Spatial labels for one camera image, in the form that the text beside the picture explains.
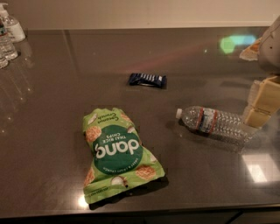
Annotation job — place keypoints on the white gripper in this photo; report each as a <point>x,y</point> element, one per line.
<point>271,48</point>

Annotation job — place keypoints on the clear plastic water bottle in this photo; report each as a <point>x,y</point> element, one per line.
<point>214,123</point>

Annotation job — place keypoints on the upright clear water bottle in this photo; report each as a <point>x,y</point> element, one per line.
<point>6,46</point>

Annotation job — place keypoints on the clear bottle at left edge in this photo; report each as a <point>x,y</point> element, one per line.
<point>3,60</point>

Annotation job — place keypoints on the white hand sanitizer pump bottle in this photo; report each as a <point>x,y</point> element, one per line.
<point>12,25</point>

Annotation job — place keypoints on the tan snack wrapper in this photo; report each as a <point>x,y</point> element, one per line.
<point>251,52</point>

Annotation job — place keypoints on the dark blue candy bar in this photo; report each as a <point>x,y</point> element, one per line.
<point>150,80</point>

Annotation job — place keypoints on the green rice chips bag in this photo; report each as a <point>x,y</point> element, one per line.
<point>120,160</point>

